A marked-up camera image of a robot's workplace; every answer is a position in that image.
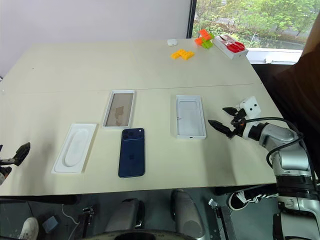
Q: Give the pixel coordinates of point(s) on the white box with red print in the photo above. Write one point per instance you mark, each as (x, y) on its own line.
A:
(230, 47)

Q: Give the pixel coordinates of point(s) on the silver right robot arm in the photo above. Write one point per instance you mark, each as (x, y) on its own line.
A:
(277, 135)

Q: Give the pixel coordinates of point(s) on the white moulded insert tray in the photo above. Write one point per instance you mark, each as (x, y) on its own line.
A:
(75, 147)

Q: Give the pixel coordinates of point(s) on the dark blue smartphone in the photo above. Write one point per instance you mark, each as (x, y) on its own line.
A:
(132, 152)

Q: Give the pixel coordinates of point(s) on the white phone box lid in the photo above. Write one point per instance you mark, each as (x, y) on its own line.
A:
(120, 108)

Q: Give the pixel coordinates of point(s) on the orange toy brick block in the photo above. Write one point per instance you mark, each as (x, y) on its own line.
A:
(202, 36)

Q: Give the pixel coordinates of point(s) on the blue grey foam block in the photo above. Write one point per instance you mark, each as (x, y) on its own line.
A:
(50, 224)

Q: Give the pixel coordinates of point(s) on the white phone box base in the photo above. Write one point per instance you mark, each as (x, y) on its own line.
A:
(190, 117)

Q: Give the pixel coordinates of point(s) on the yellow toy brick block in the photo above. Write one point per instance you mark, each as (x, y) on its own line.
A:
(182, 54)

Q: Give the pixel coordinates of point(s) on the dark round rim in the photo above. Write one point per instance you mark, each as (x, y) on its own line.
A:
(137, 236)

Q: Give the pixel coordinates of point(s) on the white window sill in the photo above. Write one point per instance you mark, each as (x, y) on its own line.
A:
(275, 56)

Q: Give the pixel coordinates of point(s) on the black metal table leg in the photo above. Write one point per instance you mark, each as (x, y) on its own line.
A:
(86, 221)
(225, 221)

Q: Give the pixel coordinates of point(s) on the dark framed window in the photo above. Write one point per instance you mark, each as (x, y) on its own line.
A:
(191, 20)

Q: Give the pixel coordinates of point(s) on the person in brown clothing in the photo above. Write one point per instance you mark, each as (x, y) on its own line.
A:
(295, 95)

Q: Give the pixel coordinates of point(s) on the black shoe with white stripes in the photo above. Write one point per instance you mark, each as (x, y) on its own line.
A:
(243, 198)

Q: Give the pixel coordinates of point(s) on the black table crossbar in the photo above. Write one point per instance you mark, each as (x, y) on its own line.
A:
(37, 199)

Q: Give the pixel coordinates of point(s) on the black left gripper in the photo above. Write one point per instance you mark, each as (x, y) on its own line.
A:
(6, 166)

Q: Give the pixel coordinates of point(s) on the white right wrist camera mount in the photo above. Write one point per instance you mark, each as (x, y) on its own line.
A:
(251, 106)

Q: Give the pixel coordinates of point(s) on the green toy brick block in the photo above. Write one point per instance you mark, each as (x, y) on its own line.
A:
(208, 42)

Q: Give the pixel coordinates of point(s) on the white earbuds case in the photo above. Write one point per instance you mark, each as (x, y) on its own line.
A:
(172, 42)

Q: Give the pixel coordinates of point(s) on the dark grey rounded shell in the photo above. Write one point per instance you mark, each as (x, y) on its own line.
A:
(187, 215)
(125, 215)

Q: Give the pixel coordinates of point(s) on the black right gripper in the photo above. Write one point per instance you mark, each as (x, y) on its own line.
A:
(238, 125)

